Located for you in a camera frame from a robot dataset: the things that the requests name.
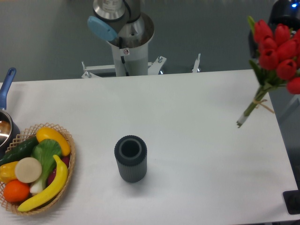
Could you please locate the orange fruit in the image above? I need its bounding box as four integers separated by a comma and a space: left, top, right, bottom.
3, 180, 30, 203

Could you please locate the yellow banana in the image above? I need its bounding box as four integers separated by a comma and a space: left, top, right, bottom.
17, 155, 68, 212

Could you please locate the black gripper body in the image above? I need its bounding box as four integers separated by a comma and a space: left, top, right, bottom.
247, 0, 300, 59

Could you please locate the dark grey ribbed vase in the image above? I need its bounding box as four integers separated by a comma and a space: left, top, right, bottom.
114, 135, 147, 183

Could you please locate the yellow bell pepper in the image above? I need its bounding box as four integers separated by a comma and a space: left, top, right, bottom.
0, 161, 18, 183

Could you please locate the black device at table edge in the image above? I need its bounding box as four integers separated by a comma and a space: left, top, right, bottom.
283, 190, 300, 215

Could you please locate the white furniture leg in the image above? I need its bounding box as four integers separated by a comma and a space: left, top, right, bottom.
277, 95, 300, 124

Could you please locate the blue handled saucepan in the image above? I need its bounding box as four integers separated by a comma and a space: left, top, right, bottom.
0, 67, 20, 159

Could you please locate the green cucumber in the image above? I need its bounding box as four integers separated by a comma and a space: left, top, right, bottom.
0, 136, 38, 165

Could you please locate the beige round disc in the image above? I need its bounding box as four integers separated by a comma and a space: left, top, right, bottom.
15, 157, 42, 183

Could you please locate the green bok choy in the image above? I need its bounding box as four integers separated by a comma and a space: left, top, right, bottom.
30, 139, 62, 195

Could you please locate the red tulip bouquet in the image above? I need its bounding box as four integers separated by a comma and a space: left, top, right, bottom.
236, 16, 300, 127

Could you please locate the dark red vegetable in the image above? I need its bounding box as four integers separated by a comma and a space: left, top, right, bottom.
47, 155, 70, 186

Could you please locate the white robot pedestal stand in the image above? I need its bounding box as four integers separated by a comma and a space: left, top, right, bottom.
81, 41, 202, 79

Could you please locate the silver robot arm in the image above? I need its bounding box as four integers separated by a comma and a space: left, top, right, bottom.
87, 0, 300, 50

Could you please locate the woven wicker basket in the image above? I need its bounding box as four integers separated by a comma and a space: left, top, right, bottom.
0, 123, 75, 216

